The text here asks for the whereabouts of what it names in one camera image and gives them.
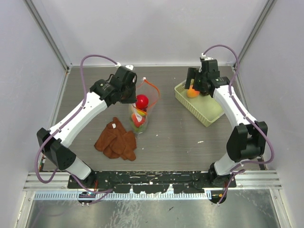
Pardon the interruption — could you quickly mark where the peach toy fruit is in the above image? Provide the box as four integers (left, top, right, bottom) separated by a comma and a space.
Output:
186, 85, 200, 98

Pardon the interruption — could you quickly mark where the red apple toy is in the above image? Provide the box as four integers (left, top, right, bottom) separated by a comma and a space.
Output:
135, 94, 149, 109

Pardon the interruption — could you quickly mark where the clear zip top bag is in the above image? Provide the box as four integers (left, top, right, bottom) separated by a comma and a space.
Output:
129, 77, 161, 134

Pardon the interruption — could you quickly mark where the pale green perforated basket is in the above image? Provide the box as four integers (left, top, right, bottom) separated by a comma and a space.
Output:
174, 80, 224, 127

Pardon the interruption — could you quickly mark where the yellow banana toy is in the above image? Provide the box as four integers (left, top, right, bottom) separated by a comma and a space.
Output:
133, 108, 147, 116

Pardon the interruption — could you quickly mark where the red bell pepper toy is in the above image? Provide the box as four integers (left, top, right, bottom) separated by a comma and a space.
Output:
131, 113, 145, 128

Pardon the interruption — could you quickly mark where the green leafy vegetable toy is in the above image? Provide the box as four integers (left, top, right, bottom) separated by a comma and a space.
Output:
130, 120, 147, 134

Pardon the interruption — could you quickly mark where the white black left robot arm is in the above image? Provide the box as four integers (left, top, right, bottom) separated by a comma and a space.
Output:
37, 65, 137, 188

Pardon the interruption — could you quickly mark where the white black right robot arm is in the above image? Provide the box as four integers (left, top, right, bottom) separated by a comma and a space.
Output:
185, 56, 268, 187

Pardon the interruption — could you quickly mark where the brown cloth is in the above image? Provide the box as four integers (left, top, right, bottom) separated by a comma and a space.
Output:
94, 117, 137, 161

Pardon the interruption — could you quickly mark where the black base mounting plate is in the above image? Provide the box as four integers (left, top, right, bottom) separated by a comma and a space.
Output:
67, 170, 237, 194

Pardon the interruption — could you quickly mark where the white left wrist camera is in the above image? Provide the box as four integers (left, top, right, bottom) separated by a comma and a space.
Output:
115, 62, 134, 71

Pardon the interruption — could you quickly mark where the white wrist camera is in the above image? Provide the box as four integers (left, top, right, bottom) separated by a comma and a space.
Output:
199, 53, 213, 61
115, 62, 134, 71

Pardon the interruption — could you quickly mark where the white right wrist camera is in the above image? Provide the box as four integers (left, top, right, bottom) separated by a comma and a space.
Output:
199, 53, 213, 61

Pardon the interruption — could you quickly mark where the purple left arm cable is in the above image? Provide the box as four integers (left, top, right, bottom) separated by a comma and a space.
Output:
35, 55, 122, 204

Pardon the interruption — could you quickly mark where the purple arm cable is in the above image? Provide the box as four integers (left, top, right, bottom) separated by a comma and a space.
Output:
201, 44, 276, 204
35, 55, 122, 204

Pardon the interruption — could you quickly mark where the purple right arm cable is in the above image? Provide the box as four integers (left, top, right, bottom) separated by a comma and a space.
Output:
201, 44, 276, 204

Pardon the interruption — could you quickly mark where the aluminium front frame rail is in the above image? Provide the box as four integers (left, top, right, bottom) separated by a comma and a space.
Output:
23, 170, 282, 191

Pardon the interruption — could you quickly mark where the white slotted cable duct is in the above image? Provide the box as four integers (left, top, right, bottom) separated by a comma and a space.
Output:
33, 190, 211, 200

